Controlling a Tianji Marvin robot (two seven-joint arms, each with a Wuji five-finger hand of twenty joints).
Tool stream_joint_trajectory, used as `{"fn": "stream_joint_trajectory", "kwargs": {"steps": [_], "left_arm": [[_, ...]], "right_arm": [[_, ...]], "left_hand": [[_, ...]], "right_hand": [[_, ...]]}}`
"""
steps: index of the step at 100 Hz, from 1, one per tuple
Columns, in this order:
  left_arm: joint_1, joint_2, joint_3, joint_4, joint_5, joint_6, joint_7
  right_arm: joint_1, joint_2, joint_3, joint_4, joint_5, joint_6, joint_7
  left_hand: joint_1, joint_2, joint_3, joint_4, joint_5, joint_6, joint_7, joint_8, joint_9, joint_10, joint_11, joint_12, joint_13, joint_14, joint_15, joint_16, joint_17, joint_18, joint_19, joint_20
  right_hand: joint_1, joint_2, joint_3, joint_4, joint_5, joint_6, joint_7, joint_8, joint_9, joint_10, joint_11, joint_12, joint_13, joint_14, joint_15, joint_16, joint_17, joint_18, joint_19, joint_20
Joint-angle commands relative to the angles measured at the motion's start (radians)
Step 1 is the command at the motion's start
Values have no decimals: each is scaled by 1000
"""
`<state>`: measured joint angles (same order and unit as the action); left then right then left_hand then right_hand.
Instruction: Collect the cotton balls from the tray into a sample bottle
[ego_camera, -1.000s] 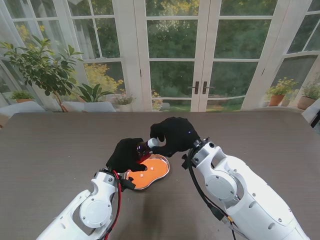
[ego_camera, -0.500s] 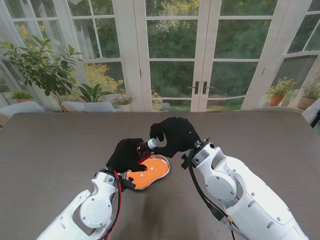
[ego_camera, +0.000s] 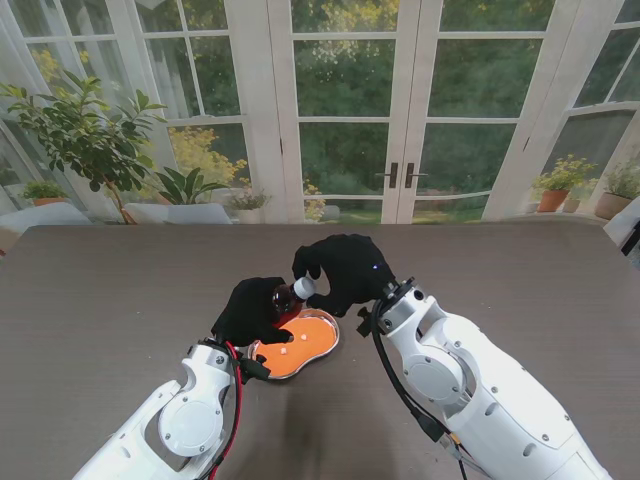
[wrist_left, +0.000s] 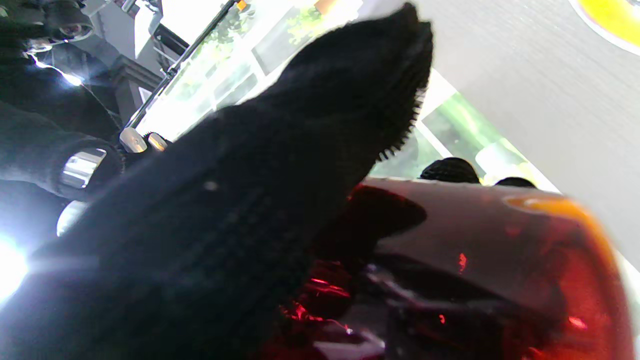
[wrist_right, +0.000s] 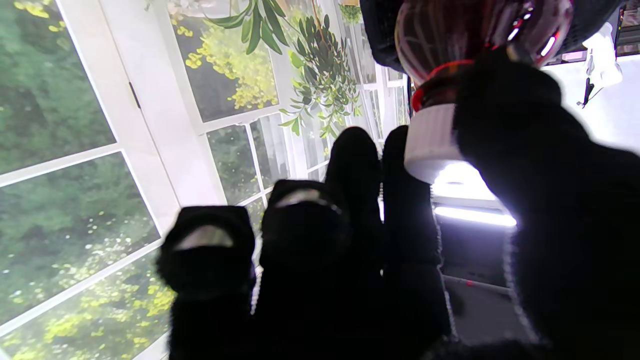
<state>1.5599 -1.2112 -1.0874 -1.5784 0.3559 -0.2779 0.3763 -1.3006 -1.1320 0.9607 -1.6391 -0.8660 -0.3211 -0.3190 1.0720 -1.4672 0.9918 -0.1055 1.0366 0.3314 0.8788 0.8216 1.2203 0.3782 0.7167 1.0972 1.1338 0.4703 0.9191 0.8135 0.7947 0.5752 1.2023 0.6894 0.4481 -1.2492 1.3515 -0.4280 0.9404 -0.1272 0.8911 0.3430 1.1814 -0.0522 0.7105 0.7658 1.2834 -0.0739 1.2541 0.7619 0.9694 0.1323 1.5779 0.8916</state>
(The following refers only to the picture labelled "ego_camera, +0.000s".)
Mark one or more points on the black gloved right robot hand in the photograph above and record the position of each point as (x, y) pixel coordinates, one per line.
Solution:
(350, 270)

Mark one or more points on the white ribbed bottle cap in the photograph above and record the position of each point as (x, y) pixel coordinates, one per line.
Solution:
(304, 288)

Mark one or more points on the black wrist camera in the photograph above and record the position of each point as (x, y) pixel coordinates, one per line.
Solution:
(365, 322)
(255, 369)

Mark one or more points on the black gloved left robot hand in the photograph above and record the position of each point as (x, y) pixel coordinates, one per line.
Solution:
(245, 312)

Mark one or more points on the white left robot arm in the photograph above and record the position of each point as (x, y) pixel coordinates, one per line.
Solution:
(190, 430)

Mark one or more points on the white panel with black frame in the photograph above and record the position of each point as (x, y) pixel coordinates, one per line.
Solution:
(625, 225)

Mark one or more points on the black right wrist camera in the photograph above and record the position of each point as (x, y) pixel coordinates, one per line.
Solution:
(365, 322)

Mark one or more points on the kidney steel tray orange liner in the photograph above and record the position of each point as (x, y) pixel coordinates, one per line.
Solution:
(312, 350)

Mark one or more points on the red transparent sample bottle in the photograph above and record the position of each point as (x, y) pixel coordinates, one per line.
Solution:
(283, 305)

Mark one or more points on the printed garden window backdrop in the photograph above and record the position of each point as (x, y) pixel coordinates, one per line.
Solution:
(345, 100)

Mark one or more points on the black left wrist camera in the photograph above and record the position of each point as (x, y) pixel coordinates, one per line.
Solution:
(255, 369)

